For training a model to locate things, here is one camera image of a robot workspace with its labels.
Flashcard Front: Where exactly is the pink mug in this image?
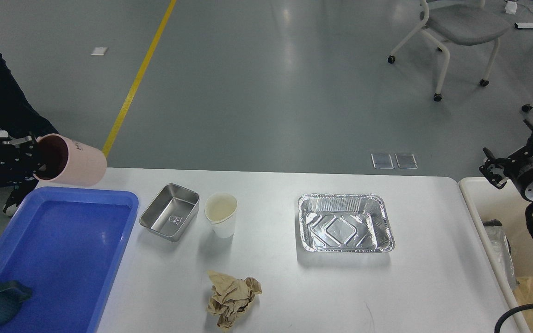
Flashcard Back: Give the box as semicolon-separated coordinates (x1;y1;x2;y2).
34;134;106;187

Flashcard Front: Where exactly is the stainless steel rectangular container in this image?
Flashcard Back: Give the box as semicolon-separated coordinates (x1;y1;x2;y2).
139;183;200;242

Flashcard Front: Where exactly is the white plastic bin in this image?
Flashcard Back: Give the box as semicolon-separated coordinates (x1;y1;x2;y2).
459;177;533;308

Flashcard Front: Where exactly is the plastic bag in bin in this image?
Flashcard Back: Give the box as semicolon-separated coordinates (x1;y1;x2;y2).
483;219;519;290

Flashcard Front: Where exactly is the floor outlet plate right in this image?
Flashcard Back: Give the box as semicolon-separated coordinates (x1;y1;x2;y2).
394;153;418;169

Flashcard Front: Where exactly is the floor outlet plate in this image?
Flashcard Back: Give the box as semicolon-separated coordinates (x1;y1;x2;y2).
394;153;418;169
371;153;394;169

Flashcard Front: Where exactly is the blue plastic tray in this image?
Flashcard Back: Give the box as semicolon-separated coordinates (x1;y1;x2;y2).
0;187;139;333

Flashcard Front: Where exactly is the floor outlet plate left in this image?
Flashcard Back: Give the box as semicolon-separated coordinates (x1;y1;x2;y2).
371;153;394;169

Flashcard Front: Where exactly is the grey office chair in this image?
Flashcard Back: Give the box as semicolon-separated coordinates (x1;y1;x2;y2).
387;0;510;103

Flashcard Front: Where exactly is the aluminium foil tray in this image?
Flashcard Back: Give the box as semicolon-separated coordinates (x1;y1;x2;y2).
297;193;395;253

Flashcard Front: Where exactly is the white paper cup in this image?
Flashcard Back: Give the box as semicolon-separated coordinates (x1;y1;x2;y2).
205;192;238;239

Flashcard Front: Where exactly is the crumpled brown paper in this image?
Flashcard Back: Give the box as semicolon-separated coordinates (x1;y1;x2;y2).
206;270;262;333

